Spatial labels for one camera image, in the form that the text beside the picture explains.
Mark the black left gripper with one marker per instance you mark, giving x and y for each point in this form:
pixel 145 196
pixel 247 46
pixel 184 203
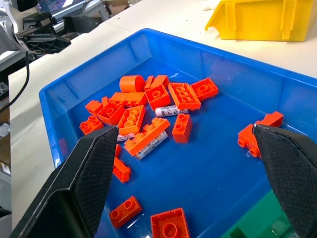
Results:
pixel 37 22

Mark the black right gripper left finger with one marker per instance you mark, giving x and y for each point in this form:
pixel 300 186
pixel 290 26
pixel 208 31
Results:
pixel 84 178

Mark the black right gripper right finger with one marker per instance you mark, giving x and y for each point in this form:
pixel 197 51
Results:
pixel 292 168

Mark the black box device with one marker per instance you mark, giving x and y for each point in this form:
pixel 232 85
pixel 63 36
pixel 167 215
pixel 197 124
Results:
pixel 27 5

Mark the laptop computer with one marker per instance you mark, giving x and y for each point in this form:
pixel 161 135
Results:
pixel 67 7

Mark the white AA battery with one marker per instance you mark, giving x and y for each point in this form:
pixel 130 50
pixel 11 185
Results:
pixel 125 137
pixel 154 145
pixel 169 111

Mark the orange plastic cylinder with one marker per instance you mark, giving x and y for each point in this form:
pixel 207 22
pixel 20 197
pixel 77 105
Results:
pixel 130 83

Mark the blue plastic bin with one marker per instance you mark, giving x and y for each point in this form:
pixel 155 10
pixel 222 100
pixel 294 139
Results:
pixel 203 163

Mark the yellow plastic bin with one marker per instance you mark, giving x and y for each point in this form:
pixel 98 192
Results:
pixel 257 19

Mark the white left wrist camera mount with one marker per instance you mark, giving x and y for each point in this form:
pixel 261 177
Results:
pixel 11 37

